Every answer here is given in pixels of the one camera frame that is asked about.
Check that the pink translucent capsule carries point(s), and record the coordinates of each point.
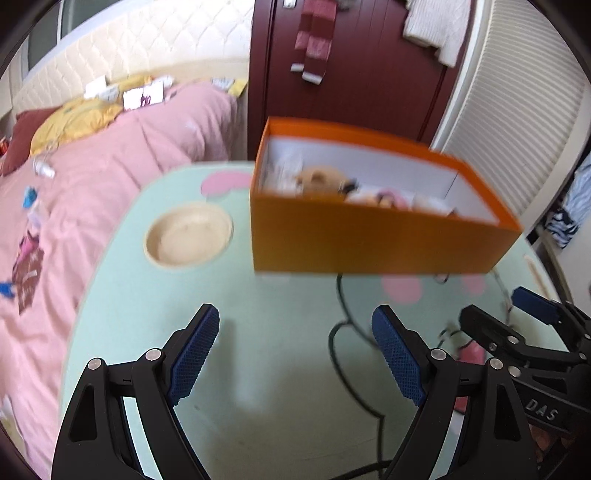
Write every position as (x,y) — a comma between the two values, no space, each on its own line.
(390,198)

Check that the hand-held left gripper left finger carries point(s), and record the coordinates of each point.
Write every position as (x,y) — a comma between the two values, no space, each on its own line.
(194,355)

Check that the orange cardboard box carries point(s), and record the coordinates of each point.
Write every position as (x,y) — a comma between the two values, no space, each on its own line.
(369,240)

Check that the pink bed blanket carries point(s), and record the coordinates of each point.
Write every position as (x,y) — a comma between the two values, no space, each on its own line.
(115,161)

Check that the dark red wardrobe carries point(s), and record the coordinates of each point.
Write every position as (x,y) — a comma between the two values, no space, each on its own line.
(383,69)

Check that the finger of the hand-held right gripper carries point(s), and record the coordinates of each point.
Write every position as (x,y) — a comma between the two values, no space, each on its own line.
(533,300)
(489,330)

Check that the blue white packet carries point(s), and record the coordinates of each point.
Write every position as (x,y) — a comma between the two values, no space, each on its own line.
(30,196)

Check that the cream quilted headboard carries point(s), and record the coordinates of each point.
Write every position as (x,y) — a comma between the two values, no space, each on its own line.
(161,41)

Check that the green cartoon desktop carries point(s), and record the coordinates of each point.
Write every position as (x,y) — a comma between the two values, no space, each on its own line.
(277,323)

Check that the white plastic wrap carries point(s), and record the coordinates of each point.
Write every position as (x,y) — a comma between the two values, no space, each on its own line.
(286,173)

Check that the dark printed packet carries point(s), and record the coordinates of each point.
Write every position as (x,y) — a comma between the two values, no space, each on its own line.
(27,272)

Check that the red striped scarf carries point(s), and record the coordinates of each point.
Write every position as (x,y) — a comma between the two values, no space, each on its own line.
(316,46)

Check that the dark red pillow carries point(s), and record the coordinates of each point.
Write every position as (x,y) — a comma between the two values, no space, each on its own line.
(27,134)

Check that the white knitted sweater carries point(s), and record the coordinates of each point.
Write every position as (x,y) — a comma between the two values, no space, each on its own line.
(438,23)

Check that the small blue object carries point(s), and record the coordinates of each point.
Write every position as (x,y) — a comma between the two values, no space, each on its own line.
(7,290)

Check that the yellow packet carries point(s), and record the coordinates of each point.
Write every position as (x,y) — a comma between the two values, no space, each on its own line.
(239,87)

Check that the person's right hand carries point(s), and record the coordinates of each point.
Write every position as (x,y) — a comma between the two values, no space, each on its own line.
(540,441)

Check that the brown plush toy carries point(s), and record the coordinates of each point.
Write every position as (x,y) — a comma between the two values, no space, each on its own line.
(323,180)

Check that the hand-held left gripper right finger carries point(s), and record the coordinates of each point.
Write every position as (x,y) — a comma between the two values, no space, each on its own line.
(399,355)

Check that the zebra striped cloth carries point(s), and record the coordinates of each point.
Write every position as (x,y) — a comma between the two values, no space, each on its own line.
(577,203)

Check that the small white bottle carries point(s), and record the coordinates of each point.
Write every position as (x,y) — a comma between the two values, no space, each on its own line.
(44,168)

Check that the yellow pillow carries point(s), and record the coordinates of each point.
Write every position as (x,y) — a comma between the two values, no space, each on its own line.
(78,120)

